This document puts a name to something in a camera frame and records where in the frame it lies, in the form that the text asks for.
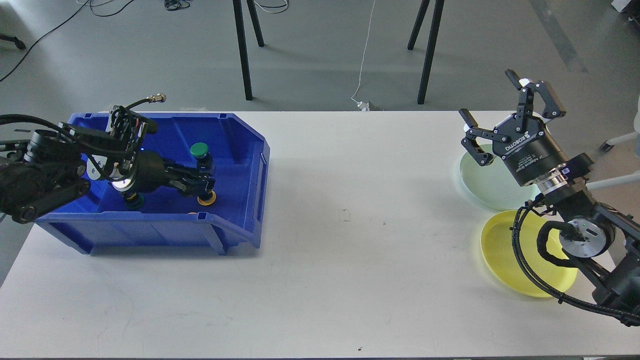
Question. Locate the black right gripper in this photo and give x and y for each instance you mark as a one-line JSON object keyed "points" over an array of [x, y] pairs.
{"points": [[530, 150]]}

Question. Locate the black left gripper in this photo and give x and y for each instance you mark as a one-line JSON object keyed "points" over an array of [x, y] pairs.
{"points": [[153, 171]]}

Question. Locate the yellow push button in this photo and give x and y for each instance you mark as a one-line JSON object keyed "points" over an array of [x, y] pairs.
{"points": [[207, 200]]}

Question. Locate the green push button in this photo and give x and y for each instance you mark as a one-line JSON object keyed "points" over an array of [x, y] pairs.
{"points": [[133, 200], [204, 160]]}

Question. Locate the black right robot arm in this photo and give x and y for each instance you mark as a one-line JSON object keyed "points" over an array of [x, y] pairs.
{"points": [[593, 237]]}

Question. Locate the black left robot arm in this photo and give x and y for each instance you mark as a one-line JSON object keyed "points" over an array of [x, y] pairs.
{"points": [[55, 166]]}

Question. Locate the green push button upright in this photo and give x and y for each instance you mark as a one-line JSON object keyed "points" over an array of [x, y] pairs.
{"points": [[204, 160]]}

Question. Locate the pale green plate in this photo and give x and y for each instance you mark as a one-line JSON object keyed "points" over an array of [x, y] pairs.
{"points": [[493, 185]]}

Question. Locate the yellow plate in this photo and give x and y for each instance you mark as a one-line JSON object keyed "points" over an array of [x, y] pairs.
{"points": [[498, 254]]}

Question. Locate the black tripod right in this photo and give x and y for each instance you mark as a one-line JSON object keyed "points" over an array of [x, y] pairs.
{"points": [[428, 61]]}

